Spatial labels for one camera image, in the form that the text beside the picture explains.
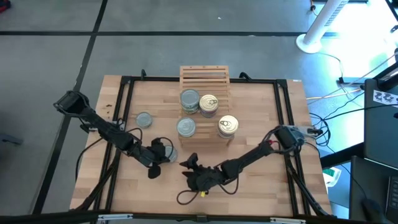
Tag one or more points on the white marker paper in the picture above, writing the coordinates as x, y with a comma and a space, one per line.
384, 97

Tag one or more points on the red object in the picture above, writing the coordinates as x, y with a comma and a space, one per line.
3, 5

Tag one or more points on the black aluminium table frame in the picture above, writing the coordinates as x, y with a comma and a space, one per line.
149, 79

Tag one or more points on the black keyboard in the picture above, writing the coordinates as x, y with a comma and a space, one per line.
393, 194

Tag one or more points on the black crossbar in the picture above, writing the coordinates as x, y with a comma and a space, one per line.
62, 216

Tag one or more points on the white green box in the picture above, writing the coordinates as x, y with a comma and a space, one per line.
331, 174

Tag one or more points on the tuna can green white label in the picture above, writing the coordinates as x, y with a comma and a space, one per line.
190, 109
144, 119
189, 98
186, 127
190, 112
172, 154

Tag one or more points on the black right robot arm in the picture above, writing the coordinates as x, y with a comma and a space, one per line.
248, 157

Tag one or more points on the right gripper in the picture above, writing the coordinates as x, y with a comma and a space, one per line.
203, 175

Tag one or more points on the white floor stand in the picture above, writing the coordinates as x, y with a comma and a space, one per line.
308, 45

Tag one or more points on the black table-level camera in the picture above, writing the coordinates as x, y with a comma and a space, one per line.
201, 218

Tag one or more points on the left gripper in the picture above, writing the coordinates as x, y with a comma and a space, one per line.
156, 152

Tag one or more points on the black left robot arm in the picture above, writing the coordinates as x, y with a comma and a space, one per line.
105, 127

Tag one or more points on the silver bracket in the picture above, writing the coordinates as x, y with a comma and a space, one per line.
115, 217
287, 221

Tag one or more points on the black computer mouse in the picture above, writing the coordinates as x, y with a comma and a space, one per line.
373, 213

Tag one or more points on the wooden slatted shelf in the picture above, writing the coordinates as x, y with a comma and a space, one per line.
205, 77

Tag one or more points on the silver mounting plate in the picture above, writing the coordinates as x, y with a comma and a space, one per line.
120, 125

